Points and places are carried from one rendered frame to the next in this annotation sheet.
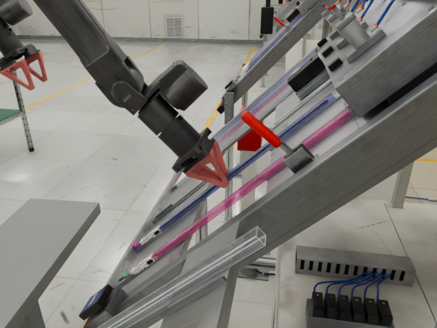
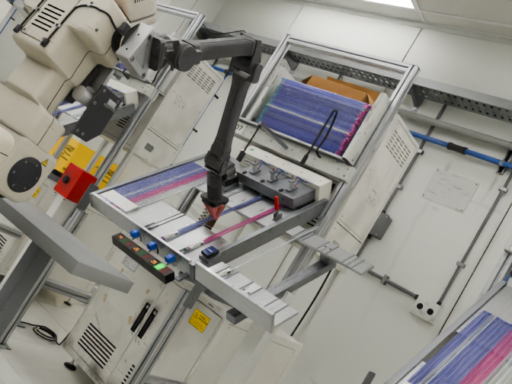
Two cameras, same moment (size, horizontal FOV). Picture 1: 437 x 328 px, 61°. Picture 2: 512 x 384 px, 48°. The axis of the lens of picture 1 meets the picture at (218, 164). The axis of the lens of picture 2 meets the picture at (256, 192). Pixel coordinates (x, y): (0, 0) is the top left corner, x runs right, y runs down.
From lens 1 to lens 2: 203 cm
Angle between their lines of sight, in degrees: 66
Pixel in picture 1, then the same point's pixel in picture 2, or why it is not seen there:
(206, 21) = not seen: outside the picture
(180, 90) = (231, 173)
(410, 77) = (304, 203)
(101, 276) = not seen: outside the picture
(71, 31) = (228, 137)
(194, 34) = not seen: outside the picture
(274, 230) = (270, 236)
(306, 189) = (283, 225)
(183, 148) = (219, 196)
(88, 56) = (226, 148)
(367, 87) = (297, 202)
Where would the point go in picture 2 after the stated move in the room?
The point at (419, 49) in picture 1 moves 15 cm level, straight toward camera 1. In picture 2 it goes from (308, 197) to (330, 206)
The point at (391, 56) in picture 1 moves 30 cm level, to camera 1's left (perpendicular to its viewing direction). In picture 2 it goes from (304, 196) to (278, 169)
